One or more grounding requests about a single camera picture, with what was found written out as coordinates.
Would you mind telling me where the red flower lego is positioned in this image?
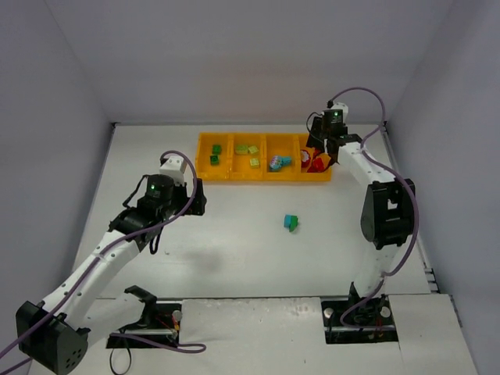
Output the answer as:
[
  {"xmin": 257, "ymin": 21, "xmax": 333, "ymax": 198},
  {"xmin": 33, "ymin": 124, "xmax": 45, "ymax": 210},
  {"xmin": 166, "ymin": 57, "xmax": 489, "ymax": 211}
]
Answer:
[{"xmin": 300, "ymin": 149, "xmax": 311, "ymax": 168}]

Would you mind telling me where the blue flower lego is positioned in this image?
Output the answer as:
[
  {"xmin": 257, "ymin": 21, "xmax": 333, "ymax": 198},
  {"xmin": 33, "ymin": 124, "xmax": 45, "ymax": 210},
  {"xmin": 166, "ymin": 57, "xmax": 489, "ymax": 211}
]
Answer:
[{"xmin": 269, "ymin": 155, "xmax": 283, "ymax": 172}]

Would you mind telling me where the small lime lego brick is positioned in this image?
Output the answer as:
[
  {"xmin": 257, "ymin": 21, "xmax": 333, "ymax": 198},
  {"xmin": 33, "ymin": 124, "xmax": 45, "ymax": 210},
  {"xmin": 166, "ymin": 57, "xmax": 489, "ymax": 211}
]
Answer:
[{"xmin": 250, "ymin": 158, "xmax": 260, "ymax": 168}]

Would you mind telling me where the green curved lego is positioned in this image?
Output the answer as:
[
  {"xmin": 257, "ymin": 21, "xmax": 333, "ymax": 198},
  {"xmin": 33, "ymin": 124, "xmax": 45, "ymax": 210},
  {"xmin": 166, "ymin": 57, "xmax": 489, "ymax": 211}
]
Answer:
[{"xmin": 288, "ymin": 216, "xmax": 298, "ymax": 232}]

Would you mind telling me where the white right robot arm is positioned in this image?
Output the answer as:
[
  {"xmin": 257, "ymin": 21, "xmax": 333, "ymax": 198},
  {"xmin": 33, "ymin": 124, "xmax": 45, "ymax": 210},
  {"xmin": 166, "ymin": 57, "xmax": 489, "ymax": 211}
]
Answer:
[{"xmin": 306, "ymin": 108, "xmax": 416, "ymax": 308}]

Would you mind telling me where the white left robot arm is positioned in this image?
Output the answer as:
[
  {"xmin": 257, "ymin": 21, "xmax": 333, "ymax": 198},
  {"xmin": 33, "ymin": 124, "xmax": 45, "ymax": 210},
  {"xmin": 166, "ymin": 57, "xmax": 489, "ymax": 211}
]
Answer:
[{"xmin": 16, "ymin": 174, "xmax": 206, "ymax": 374}]

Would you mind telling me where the yellow bin far left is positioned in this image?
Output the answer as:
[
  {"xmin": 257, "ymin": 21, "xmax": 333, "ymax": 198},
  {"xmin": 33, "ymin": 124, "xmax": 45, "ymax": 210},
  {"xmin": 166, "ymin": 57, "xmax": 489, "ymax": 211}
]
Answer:
[{"xmin": 195, "ymin": 132, "xmax": 234, "ymax": 181}]

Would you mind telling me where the yellow bin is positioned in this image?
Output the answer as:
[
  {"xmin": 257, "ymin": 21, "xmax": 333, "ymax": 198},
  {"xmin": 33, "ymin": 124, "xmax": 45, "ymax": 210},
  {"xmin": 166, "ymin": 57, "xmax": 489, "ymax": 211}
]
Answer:
[
  {"xmin": 262, "ymin": 134, "xmax": 301, "ymax": 182},
  {"xmin": 230, "ymin": 133, "xmax": 265, "ymax": 182},
  {"xmin": 195, "ymin": 132, "xmax": 234, "ymax": 181}
]

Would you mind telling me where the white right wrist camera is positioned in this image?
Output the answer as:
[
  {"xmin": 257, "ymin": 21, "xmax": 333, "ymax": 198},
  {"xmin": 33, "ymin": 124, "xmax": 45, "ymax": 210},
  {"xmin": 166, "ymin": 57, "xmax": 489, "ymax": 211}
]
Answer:
[{"xmin": 327, "ymin": 102, "xmax": 348, "ymax": 113}]

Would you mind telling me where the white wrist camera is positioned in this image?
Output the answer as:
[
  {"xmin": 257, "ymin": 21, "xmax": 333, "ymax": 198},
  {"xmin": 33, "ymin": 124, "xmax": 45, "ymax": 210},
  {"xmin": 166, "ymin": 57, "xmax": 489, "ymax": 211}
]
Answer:
[
  {"xmin": 159, "ymin": 155, "xmax": 187, "ymax": 186},
  {"xmin": 327, "ymin": 102, "xmax": 348, "ymax": 113}
]

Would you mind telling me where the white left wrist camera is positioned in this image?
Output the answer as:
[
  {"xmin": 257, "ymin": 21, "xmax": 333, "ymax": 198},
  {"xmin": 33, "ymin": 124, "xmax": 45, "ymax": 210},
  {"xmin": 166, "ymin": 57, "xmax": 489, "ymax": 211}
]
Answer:
[{"xmin": 159, "ymin": 155, "xmax": 187, "ymax": 186}]

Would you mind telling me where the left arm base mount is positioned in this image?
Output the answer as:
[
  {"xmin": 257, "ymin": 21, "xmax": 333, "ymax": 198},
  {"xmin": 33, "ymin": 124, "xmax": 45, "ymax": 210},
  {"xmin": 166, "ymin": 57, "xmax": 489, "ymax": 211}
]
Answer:
[{"xmin": 118, "ymin": 285, "xmax": 182, "ymax": 348}]

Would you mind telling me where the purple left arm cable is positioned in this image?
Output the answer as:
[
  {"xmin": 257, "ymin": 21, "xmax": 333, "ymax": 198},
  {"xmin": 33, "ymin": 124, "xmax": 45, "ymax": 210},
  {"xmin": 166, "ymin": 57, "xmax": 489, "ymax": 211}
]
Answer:
[{"xmin": 0, "ymin": 150, "xmax": 207, "ymax": 372}]

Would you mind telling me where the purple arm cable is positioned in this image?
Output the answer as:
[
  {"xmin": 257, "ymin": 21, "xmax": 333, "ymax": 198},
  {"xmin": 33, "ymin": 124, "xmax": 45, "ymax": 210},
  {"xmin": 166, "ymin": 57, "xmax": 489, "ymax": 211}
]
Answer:
[
  {"xmin": 330, "ymin": 86, "xmax": 423, "ymax": 327},
  {"xmin": 0, "ymin": 150, "xmax": 207, "ymax": 372}
]

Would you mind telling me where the black loop cable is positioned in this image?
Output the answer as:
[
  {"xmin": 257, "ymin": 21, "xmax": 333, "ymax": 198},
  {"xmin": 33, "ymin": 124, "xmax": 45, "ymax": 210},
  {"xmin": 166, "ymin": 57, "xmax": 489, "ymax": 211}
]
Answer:
[{"xmin": 109, "ymin": 345, "xmax": 133, "ymax": 374}]

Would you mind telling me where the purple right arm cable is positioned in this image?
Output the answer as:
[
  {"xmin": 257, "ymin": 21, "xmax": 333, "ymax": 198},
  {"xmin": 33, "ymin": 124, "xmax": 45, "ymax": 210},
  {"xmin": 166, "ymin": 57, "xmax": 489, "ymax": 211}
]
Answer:
[{"xmin": 330, "ymin": 86, "xmax": 423, "ymax": 327}]

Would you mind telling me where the aluminium frame rail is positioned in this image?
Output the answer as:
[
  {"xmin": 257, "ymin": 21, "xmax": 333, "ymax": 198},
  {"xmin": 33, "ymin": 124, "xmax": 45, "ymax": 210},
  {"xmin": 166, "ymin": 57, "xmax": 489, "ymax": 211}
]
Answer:
[{"xmin": 380, "ymin": 120, "xmax": 439, "ymax": 293}]

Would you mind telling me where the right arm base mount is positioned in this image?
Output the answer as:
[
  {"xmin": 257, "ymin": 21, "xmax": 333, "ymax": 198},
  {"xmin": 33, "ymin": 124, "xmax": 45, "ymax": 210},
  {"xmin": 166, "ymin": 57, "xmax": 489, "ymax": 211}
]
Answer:
[{"xmin": 320, "ymin": 295, "xmax": 398, "ymax": 345}]

